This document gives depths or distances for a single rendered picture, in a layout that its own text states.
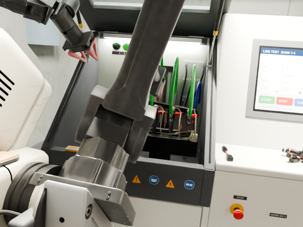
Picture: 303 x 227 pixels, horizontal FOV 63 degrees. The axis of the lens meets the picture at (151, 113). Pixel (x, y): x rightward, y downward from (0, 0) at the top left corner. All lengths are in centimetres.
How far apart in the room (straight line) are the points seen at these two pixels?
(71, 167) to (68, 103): 89
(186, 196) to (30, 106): 76
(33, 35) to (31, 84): 286
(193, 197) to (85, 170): 75
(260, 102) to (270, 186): 37
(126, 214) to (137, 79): 17
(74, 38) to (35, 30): 237
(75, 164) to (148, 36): 18
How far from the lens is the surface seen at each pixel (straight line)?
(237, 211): 102
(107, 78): 149
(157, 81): 76
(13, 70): 37
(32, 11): 86
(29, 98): 39
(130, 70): 33
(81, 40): 88
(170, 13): 32
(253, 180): 101
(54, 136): 112
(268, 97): 120
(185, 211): 106
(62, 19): 84
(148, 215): 109
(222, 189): 101
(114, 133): 35
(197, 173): 97
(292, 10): 318
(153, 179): 100
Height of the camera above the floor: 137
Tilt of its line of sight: 14 degrees down
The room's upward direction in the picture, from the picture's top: 4 degrees clockwise
